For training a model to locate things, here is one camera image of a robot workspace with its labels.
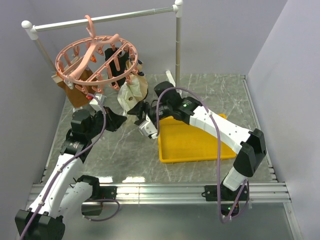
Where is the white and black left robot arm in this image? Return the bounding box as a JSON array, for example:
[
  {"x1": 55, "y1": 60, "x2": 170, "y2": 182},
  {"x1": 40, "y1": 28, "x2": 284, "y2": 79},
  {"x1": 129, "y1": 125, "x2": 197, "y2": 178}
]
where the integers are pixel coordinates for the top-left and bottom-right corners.
[{"x1": 15, "y1": 107, "x2": 127, "y2": 240}]

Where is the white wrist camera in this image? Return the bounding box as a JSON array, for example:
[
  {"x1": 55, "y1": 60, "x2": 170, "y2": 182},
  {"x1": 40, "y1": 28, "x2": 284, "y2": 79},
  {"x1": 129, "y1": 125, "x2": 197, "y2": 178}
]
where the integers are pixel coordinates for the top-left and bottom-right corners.
[
  {"x1": 88, "y1": 93, "x2": 106, "y2": 112},
  {"x1": 134, "y1": 118, "x2": 158, "y2": 139}
]

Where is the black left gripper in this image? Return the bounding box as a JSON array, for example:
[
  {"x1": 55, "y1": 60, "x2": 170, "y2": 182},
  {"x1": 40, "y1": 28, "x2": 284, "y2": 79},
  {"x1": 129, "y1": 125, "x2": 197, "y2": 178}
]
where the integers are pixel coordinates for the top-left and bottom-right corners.
[{"x1": 86, "y1": 105, "x2": 127, "y2": 139}]

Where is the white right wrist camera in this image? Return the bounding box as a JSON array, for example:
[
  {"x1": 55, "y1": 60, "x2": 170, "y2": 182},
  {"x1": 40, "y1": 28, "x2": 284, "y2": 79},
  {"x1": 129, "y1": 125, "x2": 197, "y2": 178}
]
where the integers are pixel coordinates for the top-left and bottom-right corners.
[{"x1": 134, "y1": 118, "x2": 158, "y2": 139}]

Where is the pink round clip hanger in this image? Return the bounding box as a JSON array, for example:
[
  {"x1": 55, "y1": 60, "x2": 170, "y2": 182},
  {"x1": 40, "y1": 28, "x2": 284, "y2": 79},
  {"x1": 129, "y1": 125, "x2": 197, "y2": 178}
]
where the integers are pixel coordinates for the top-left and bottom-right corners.
[{"x1": 55, "y1": 15, "x2": 138, "y2": 94}]

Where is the black hanging garment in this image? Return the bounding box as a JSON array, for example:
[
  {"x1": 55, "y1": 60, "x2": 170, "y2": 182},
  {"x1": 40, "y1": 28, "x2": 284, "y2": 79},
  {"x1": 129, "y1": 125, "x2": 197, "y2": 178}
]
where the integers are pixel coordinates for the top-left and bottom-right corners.
[{"x1": 104, "y1": 47, "x2": 129, "y2": 77}]

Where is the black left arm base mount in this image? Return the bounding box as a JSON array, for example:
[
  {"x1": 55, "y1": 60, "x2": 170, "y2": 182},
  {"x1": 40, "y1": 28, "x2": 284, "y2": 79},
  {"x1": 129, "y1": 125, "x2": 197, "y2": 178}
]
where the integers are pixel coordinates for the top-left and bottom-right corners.
[{"x1": 81, "y1": 186, "x2": 120, "y2": 222}]

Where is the aluminium rail frame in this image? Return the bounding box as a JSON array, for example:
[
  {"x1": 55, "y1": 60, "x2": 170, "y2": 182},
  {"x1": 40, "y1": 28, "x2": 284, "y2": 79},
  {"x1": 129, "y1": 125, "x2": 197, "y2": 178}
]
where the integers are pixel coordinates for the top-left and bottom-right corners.
[{"x1": 14, "y1": 74, "x2": 305, "y2": 240}]

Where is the pale green white underwear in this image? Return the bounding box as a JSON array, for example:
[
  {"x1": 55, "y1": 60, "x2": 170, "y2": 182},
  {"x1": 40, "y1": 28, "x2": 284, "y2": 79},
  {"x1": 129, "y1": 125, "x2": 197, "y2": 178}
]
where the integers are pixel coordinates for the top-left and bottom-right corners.
[{"x1": 117, "y1": 78, "x2": 143, "y2": 116}]

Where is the yellow plastic tray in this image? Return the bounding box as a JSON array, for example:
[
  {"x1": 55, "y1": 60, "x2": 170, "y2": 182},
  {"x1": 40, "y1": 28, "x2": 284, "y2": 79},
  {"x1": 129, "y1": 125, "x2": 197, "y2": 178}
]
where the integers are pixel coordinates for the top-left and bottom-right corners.
[{"x1": 157, "y1": 113, "x2": 237, "y2": 164}]

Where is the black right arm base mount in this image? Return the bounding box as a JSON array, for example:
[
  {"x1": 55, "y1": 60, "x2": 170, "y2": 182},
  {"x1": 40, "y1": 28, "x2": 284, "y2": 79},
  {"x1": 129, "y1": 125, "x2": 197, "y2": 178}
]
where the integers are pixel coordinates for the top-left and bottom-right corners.
[{"x1": 201, "y1": 182, "x2": 250, "y2": 223}]

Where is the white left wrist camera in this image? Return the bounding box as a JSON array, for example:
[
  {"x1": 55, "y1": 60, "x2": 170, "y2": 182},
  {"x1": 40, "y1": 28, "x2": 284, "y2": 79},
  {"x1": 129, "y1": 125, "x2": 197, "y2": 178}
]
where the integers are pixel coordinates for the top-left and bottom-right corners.
[{"x1": 88, "y1": 93, "x2": 106, "y2": 112}]

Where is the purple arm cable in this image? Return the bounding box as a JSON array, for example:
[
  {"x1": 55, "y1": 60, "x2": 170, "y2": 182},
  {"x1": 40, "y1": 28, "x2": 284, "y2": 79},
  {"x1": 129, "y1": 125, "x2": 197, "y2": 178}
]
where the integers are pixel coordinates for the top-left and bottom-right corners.
[
  {"x1": 151, "y1": 86, "x2": 250, "y2": 224},
  {"x1": 18, "y1": 94, "x2": 121, "y2": 240}
]

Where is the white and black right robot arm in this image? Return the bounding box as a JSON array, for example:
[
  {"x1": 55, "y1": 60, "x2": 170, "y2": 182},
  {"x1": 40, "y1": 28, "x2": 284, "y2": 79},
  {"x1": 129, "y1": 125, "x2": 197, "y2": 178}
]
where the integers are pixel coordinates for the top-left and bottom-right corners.
[{"x1": 128, "y1": 81, "x2": 267, "y2": 200}]

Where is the brown hanging garment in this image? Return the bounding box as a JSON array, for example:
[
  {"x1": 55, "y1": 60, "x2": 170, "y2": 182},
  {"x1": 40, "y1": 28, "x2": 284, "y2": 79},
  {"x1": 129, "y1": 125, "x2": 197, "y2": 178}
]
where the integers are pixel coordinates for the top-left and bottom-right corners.
[{"x1": 51, "y1": 69, "x2": 95, "y2": 109}]

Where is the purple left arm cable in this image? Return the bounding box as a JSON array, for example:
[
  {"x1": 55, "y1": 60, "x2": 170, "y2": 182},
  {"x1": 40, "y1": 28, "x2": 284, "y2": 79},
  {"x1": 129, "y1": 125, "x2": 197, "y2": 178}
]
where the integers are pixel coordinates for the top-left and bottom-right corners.
[{"x1": 18, "y1": 94, "x2": 121, "y2": 240}]

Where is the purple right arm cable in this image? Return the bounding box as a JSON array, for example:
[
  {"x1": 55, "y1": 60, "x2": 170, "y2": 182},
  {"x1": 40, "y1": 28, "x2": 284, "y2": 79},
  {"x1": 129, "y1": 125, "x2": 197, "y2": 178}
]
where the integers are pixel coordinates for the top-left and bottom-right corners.
[{"x1": 151, "y1": 86, "x2": 250, "y2": 224}]

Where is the silver white clothes rack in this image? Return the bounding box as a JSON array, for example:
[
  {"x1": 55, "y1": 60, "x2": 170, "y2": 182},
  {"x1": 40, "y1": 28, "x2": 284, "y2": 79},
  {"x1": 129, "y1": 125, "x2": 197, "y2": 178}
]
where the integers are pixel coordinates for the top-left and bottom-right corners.
[{"x1": 20, "y1": 0, "x2": 191, "y2": 113}]

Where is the beige hanging garment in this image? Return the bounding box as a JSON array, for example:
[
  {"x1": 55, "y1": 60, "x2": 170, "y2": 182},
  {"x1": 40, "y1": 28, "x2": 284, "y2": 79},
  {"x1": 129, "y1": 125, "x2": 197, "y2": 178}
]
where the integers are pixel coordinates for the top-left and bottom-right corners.
[{"x1": 128, "y1": 59, "x2": 149, "y2": 102}]

